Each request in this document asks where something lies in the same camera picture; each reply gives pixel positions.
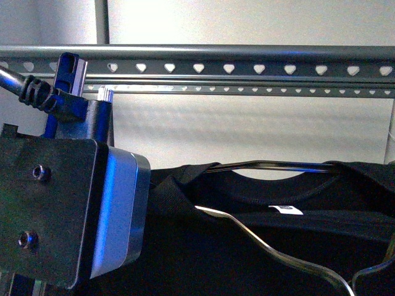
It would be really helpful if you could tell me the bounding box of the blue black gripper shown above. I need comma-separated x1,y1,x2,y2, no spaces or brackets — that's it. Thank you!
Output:
41,52,114,146

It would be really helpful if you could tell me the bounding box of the metal wire clothes hanger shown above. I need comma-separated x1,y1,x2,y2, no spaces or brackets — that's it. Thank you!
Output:
195,160,394,295

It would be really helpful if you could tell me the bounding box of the grey perforated rack bar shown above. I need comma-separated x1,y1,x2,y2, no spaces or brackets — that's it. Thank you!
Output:
0,58,395,99

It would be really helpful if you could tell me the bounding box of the white right rack upright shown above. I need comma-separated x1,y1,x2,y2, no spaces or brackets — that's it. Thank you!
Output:
384,102,395,164

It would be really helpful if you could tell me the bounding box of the black camera cable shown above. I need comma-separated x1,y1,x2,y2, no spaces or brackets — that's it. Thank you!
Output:
0,66,88,122

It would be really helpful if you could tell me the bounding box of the grey metal clothes rail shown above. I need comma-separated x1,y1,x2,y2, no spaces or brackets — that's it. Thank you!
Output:
1,44,394,61

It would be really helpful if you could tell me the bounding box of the grey vertical wall post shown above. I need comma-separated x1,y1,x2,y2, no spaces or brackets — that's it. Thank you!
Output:
94,0,109,44

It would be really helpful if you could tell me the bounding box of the black camera mounting bracket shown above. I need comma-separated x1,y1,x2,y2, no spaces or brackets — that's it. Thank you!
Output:
1,125,109,289

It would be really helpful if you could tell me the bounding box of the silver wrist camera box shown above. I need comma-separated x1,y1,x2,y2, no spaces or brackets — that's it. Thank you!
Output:
90,147,151,279

